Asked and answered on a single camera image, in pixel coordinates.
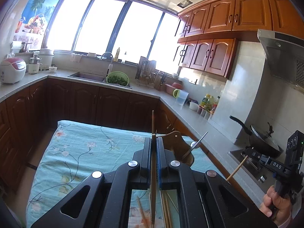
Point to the upper wooden wall cabinets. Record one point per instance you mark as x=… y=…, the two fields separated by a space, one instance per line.
x=208 y=32

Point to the white red rice cooker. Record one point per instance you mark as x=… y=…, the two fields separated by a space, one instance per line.
x=12 y=70

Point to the chrome sink faucet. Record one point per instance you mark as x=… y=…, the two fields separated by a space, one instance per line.
x=108 y=56

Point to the green colander with greens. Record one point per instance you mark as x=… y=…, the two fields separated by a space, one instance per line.
x=117 y=77

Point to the right hand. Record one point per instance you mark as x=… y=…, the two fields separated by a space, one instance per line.
x=283 y=206

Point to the grey metal chopstick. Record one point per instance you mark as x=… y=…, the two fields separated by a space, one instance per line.
x=174 y=205

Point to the wooden utensil holder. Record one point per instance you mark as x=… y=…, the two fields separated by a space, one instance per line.
x=174 y=142

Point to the clear pitcher green handle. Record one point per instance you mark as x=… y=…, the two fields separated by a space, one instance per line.
x=180 y=96

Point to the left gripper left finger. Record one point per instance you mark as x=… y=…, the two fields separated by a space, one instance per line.
x=102 y=199

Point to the white pot cooker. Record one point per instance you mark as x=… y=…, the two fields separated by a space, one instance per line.
x=46 y=57

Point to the small white blender cooker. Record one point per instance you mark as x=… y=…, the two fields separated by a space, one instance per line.
x=33 y=66

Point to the white bowl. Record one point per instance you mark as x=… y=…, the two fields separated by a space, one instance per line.
x=193 y=106

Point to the lower wooden base cabinets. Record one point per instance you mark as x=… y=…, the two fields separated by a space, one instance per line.
x=28 y=113

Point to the steel range hood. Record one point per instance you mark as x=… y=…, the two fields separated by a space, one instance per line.
x=284 y=54

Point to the gas stove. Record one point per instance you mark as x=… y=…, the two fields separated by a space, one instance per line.
x=259 y=174

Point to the yellow detergent bottle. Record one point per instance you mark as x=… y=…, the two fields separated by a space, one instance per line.
x=117 y=55

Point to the yellow oil bottle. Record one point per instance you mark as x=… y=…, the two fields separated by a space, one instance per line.
x=205 y=102

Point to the long steel spoon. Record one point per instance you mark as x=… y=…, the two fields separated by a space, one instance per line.
x=194 y=145

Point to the floral teal tablecloth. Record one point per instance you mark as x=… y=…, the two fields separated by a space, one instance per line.
x=75 y=151

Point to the dish drying rack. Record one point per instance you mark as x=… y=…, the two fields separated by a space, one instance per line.
x=148 y=75

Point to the black frying pan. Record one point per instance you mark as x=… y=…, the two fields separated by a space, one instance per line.
x=261 y=141

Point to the fruit beach poster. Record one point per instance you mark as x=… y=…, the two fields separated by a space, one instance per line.
x=33 y=23

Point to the carved wooden chopstick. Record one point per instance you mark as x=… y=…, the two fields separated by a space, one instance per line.
x=153 y=179
x=237 y=169
x=169 y=212

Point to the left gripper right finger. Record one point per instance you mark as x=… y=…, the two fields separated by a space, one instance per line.
x=205 y=199

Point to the pink basin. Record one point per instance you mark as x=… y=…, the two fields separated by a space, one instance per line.
x=171 y=87

